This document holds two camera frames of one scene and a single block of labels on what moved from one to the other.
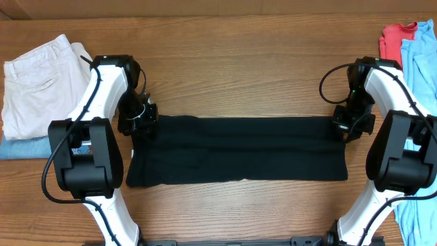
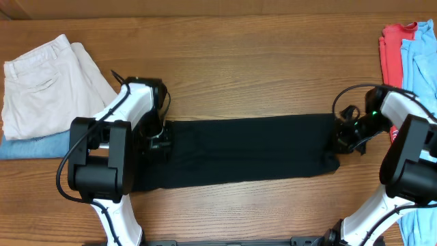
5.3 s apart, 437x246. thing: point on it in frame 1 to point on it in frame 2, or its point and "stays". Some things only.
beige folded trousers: x=41 y=86 stays
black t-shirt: x=195 y=149 stays
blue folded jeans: x=37 y=147 stays
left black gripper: x=128 y=128 to x=165 y=143
